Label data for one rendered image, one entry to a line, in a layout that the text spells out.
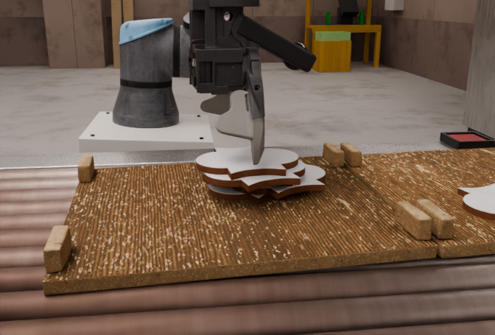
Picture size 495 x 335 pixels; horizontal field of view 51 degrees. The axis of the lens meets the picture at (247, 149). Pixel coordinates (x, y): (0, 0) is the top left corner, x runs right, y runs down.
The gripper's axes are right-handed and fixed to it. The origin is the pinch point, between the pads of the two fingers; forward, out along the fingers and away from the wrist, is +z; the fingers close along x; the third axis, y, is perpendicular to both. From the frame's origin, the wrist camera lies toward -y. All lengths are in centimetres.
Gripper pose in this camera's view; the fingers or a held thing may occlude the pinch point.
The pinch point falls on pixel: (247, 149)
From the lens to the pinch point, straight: 70.6
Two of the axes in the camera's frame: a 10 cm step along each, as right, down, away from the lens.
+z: 0.0, 9.6, 2.8
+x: 2.3, 2.7, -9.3
